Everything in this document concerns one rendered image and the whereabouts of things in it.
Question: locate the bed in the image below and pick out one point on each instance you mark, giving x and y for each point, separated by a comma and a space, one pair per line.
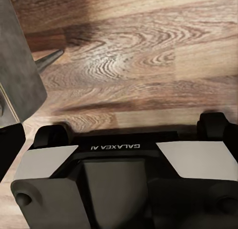
22, 91

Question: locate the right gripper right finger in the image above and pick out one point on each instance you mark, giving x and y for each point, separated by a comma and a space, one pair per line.
230, 138

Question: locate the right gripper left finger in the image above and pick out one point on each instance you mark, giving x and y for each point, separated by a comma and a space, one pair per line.
12, 138

